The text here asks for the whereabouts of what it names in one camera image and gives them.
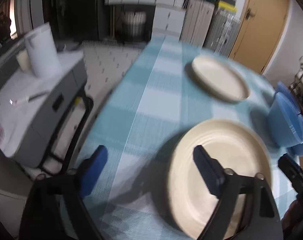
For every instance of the large blue bowl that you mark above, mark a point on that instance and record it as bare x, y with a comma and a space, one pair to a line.
283, 121

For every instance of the small cream plate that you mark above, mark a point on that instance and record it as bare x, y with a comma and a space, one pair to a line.
220, 79

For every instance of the large cream plate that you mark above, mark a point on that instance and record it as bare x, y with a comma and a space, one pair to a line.
196, 172

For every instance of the beige suitcase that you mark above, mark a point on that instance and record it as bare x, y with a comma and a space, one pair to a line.
197, 22

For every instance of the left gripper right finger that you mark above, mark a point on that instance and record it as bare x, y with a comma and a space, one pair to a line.
260, 218

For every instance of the silver grey suitcase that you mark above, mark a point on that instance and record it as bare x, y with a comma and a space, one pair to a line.
222, 33

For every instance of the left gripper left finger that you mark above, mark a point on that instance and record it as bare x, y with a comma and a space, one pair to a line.
41, 217

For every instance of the woven laundry basket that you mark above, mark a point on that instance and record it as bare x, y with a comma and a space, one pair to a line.
133, 25

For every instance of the grey side cabinet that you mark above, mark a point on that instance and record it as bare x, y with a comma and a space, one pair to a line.
30, 107

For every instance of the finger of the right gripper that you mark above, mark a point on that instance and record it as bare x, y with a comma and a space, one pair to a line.
294, 173

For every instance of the wooden door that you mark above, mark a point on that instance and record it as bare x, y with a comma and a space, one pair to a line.
261, 29

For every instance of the white drawer desk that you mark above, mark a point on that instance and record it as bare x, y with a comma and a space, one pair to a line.
168, 19

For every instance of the white kettle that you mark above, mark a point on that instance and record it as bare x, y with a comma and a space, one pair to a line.
42, 52

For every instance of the teal plaid tablecloth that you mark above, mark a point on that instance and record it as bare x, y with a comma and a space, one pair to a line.
148, 112

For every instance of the right hand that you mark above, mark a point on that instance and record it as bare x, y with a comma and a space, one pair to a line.
293, 216

